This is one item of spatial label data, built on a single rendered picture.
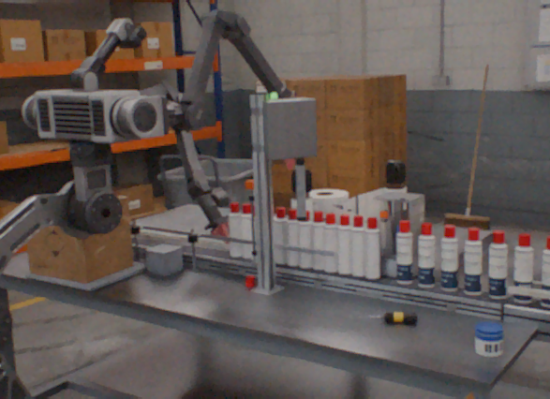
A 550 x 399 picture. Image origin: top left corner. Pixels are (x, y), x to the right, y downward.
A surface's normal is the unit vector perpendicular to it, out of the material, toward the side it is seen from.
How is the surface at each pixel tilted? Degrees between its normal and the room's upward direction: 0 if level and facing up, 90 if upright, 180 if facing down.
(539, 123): 90
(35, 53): 91
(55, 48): 90
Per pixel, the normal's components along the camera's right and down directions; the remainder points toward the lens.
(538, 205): -0.65, 0.18
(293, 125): 0.36, 0.18
